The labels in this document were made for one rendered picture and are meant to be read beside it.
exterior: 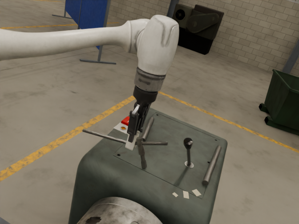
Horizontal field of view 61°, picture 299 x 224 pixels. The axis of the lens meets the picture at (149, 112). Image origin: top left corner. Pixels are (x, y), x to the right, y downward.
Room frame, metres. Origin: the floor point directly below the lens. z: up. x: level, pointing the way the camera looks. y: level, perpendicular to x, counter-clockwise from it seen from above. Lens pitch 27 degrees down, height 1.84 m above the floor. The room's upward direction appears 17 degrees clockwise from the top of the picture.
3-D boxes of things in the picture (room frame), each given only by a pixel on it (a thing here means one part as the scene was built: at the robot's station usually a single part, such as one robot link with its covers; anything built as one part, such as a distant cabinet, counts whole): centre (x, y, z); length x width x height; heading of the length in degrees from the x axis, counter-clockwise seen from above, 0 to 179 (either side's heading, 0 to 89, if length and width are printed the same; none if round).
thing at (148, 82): (0.74, 0.03, 1.57); 0.09 x 0.09 x 0.06
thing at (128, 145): (0.73, 0.03, 1.34); 0.03 x 0.01 x 0.07; 75
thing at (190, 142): (0.75, -0.16, 1.38); 0.04 x 0.03 x 0.05; 165
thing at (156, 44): (0.75, 0.03, 1.68); 0.13 x 0.11 x 0.16; 19
